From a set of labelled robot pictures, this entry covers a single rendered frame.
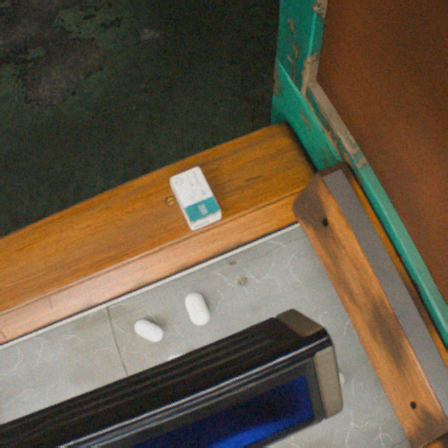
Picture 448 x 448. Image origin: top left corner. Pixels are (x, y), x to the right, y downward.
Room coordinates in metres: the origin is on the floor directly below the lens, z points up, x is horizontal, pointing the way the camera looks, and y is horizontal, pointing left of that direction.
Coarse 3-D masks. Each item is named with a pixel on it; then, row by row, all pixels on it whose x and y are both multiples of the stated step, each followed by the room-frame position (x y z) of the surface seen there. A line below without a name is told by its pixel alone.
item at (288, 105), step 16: (288, 80) 0.49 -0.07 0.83; (288, 96) 0.49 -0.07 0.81; (272, 112) 0.52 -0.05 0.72; (288, 112) 0.49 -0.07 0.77; (304, 112) 0.46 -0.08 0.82; (304, 128) 0.45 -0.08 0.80; (320, 128) 0.43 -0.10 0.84; (304, 144) 0.45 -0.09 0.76; (320, 144) 0.42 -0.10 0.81; (320, 160) 0.42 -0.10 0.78; (336, 160) 0.39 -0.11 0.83
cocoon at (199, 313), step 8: (192, 296) 0.27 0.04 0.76; (200, 296) 0.27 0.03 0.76; (192, 304) 0.26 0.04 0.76; (200, 304) 0.26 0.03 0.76; (192, 312) 0.25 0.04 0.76; (200, 312) 0.25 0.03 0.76; (208, 312) 0.25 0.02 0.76; (192, 320) 0.25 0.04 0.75; (200, 320) 0.24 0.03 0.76; (208, 320) 0.25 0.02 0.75
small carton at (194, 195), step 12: (180, 180) 0.39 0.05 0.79; (192, 180) 0.39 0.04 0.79; (204, 180) 0.39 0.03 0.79; (180, 192) 0.38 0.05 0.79; (192, 192) 0.38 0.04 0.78; (204, 192) 0.38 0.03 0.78; (180, 204) 0.37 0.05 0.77; (192, 204) 0.36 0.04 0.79; (204, 204) 0.36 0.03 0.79; (216, 204) 0.36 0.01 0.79; (192, 216) 0.35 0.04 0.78; (204, 216) 0.35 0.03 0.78; (216, 216) 0.35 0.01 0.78; (192, 228) 0.34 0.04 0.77
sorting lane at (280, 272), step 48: (288, 240) 0.34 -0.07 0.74; (144, 288) 0.29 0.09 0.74; (192, 288) 0.29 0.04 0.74; (240, 288) 0.29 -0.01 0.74; (288, 288) 0.29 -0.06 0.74; (48, 336) 0.22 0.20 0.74; (96, 336) 0.23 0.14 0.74; (192, 336) 0.23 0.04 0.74; (336, 336) 0.23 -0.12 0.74; (0, 384) 0.16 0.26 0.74; (48, 384) 0.17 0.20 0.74; (96, 384) 0.17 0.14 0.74; (336, 432) 0.12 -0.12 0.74; (384, 432) 0.11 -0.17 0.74
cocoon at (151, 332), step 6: (138, 324) 0.24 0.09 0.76; (144, 324) 0.24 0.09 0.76; (150, 324) 0.24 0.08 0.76; (138, 330) 0.23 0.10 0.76; (144, 330) 0.23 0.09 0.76; (150, 330) 0.23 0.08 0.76; (156, 330) 0.23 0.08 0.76; (144, 336) 0.23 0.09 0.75; (150, 336) 0.23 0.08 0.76; (156, 336) 0.23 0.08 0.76
